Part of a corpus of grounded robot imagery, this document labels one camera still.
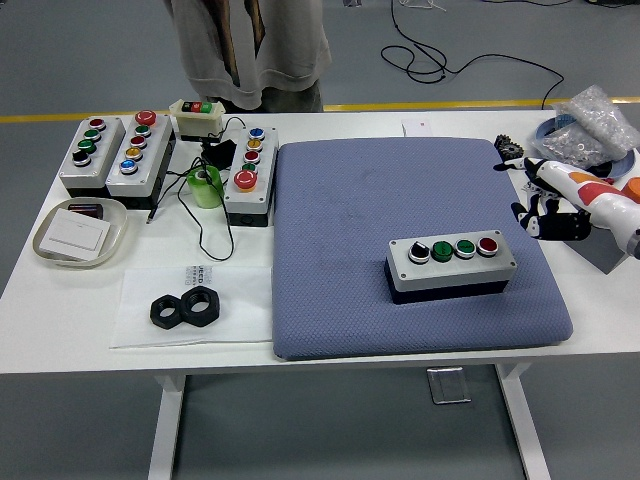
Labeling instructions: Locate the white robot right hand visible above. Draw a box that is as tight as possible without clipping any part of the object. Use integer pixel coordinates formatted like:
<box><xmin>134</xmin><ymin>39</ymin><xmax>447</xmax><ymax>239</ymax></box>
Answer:
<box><xmin>493</xmin><ymin>155</ymin><xmax>640</xmax><ymax>247</ymax></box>

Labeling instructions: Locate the grey four-button control box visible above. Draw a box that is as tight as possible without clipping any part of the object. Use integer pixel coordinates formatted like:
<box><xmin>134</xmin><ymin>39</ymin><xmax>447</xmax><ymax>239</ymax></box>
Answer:
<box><xmin>383</xmin><ymin>228</ymin><xmax>518</xmax><ymax>306</ymax></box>

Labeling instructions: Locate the narrow grey five-button box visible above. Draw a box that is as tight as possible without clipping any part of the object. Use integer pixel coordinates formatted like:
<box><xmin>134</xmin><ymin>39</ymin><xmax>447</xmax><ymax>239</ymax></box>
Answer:
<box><xmin>222</xmin><ymin>125</ymin><xmax>279</xmax><ymax>229</ymax></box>

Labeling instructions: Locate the wide grey five-button box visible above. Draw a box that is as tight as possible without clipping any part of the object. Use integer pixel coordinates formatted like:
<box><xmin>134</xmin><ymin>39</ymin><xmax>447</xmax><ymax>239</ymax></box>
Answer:
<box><xmin>104</xmin><ymin>109</ymin><xmax>176</xmax><ymax>210</ymax></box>

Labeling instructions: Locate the blue and white plate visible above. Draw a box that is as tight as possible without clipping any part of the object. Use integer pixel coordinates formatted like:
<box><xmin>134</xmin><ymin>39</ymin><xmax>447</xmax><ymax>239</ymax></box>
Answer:
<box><xmin>533</xmin><ymin>118</ymin><xmax>637</xmax><ymax>182</ymax></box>

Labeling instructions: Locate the grey metal block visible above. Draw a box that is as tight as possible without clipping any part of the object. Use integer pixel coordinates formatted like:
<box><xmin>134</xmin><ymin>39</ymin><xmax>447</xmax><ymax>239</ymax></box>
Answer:
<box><xmin>574</xmin><ymin>224</ymin><xmax>629</xmax><ymax>275</ymax></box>

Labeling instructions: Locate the clear bag of washers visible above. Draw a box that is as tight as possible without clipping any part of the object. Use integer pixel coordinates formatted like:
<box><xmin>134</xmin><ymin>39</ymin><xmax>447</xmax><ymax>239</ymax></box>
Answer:
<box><xmin>530</xmin><ymin>119</ymin><xmax>616</xmax><ymax>174</ymax></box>

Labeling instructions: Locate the bubble wrap bag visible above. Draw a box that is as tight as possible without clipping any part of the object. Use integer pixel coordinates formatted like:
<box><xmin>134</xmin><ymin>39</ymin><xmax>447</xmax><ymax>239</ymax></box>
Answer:
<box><xmin>554</xmin><ymin>84</ymin><xmax>640</xmax><ymax>161</ymax></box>

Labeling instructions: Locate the black gear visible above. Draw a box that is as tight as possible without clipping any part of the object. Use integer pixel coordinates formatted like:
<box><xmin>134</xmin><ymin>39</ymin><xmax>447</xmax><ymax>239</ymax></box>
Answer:
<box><xmin>493</xmin><ymin>133</ymin><xmax>524</xmax><ymax>162</ymax></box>

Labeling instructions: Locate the white table leg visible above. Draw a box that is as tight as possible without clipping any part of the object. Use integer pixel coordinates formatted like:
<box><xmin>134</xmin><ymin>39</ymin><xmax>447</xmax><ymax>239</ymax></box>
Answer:
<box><xmin>147</xmin><ymin>372</ymin><xmax>187</xmax><ymax>480</ymax></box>
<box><xmin>494</xmin><ymin>363</ymin><xmax>551</xmax><ymax>480</ymax></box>

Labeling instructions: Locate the blue-grey padded mat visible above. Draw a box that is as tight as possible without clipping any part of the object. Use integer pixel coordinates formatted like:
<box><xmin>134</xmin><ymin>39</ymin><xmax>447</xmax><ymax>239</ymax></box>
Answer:
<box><xmin>271</xmin><ymin>137</ymin><xmax>575</xmax><ymax>361</ymax></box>

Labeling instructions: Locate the person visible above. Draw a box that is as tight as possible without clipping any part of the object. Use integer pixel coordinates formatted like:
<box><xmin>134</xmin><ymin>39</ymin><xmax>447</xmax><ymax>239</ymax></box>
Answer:
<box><xmin>162</xmin><ymin>0</ymin><xmax>333</xmax><ymax>114</ymax></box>

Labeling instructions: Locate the black power adapter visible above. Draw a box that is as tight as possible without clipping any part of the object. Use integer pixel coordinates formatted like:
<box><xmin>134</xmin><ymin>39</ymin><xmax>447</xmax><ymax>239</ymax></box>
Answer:
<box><xmin>199</xmin><ymin>138</ymin><xmax>237</xmax><ymax>169</ymax></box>

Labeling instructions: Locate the green tape roll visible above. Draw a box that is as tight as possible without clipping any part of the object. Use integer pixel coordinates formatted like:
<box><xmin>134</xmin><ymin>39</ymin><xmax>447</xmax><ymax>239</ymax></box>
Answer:
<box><xmin>185</xmin><ymin>165</ymin><xmax>223</xmax><ymax>210</ymax></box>

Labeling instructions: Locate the large black hex nut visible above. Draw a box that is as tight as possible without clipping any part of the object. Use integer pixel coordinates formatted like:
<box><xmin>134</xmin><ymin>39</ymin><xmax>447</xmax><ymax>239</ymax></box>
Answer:
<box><xmin>179</xmin><ymin>285</ymin><xmax>222</xmax><ymax>329</ymax></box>

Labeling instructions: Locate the small black hex nut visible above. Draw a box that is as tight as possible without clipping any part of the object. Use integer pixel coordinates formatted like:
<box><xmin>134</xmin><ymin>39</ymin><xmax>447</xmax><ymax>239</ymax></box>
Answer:
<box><xmin>148</xmin><ymin>294</ymin><xmax>187</xmax><ymax>330</ymax></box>

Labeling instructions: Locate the white shallow tray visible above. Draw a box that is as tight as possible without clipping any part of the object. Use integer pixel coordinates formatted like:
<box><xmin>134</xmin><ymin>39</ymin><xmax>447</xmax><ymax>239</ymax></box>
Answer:
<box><xmin>31</xmin><ymin>197</ymin><xmax>129</xmax><ymax>270</ymax></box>

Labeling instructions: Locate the grey box with black knob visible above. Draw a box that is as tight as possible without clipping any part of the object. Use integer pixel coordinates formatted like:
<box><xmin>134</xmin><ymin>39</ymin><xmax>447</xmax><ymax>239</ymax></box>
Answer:
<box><xmin>57</xmin><ymin>115</ymin><xmax>126</xmax><ymax>199</ymax></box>

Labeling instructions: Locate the dark red small block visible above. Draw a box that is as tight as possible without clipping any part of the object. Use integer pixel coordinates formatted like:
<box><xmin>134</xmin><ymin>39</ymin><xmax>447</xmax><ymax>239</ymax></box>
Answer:
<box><xmin>66</xmin><ymin>201</ymin><xmax>105</xmax><ymax>221</ymax></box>

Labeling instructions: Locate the black floor cable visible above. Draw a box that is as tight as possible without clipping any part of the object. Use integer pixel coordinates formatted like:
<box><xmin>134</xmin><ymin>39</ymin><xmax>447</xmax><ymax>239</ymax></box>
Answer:
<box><xmin>380</xmin><ymin>0</ymin><xmax>565</xmax><ymax>109</ymax></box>

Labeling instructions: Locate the cream switch box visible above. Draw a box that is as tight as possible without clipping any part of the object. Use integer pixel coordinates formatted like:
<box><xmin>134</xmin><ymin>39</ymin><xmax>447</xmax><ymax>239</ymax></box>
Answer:
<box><xmin>167</xmin><ymin>98</ymin><xmax>226</xmax><ymax>143</ymax></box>

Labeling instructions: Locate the thin black adapter cord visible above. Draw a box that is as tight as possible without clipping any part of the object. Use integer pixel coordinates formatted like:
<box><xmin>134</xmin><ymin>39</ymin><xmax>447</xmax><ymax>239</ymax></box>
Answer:
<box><xmin>145</xmin><ymin>115</ymin><xmax>246</xmax><ymax>262</ymax></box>

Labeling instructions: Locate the white wall switch plate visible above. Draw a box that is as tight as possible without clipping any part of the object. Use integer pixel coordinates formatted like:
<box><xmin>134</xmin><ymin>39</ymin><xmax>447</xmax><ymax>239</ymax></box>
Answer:
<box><xmin>38</xmin><ymin>208</ymin><xmax>112</xmax><ymax>261</ymax></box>

